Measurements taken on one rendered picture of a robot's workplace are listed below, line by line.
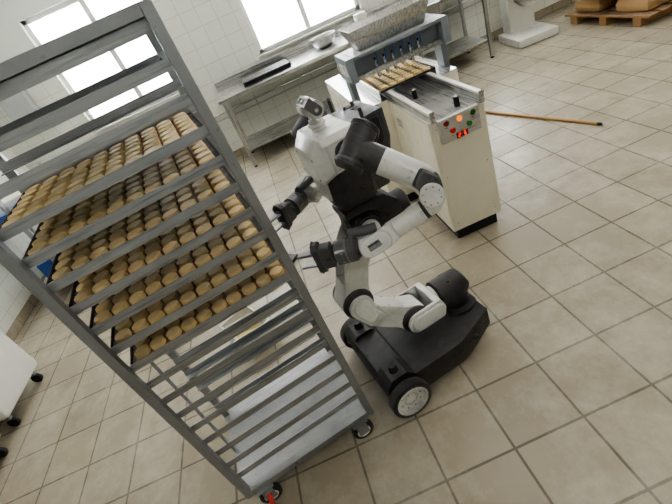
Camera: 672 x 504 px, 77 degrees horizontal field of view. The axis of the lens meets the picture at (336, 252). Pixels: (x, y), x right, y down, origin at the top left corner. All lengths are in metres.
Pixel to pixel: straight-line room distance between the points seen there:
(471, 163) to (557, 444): 1.54
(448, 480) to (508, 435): 0.31
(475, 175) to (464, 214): 0.26
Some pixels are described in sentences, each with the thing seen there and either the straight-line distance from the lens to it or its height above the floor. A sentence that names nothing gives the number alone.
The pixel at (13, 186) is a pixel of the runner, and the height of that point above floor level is 1.59.
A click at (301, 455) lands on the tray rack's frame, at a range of 2.02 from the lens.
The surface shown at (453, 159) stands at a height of 0.58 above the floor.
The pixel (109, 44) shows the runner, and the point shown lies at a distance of 1.22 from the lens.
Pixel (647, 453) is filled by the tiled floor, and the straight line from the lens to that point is 2.00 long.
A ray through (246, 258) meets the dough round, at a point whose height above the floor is 1.06.
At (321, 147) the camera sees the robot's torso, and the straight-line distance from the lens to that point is 1.44.
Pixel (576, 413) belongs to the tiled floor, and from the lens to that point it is 2.05.
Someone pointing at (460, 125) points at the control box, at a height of 0.77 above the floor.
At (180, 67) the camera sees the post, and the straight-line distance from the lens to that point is 1.19.
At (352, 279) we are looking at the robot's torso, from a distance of 1.77.
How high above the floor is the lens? 1.76
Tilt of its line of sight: 33 degrees down
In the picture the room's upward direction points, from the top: 25 degrees counter-clockwise
